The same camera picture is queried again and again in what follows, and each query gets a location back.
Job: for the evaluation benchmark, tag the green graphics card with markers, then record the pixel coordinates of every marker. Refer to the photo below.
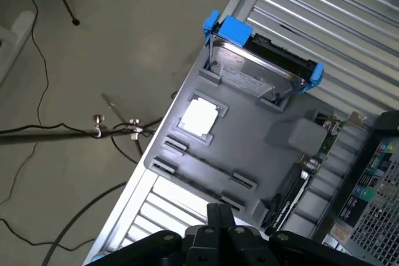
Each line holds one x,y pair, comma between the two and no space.
330,141

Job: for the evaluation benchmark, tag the silver hard disk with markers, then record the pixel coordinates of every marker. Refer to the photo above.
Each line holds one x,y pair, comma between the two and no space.
249,69

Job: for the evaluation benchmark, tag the grey parts rack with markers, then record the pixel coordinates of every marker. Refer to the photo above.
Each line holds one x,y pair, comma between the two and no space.
249,141

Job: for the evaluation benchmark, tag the blue table clamp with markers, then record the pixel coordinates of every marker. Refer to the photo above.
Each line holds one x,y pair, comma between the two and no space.
98,256

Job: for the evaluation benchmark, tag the silver CPU chip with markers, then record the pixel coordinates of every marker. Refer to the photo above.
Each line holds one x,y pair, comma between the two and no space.
199,118

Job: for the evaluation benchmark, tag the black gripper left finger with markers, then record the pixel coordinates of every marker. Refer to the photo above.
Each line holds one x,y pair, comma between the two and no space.
214,216

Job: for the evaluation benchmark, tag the white furniture piece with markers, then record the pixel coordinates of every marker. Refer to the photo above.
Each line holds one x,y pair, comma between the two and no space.
18,29

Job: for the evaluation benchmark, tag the open PC case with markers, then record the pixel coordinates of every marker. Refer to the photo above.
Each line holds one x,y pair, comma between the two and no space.
377,222

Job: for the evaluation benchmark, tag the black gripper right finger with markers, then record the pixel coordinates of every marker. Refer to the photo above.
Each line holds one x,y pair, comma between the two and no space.
225,216

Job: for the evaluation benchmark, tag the black tripod with silver knobs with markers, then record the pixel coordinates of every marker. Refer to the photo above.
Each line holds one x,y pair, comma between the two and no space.
46,136

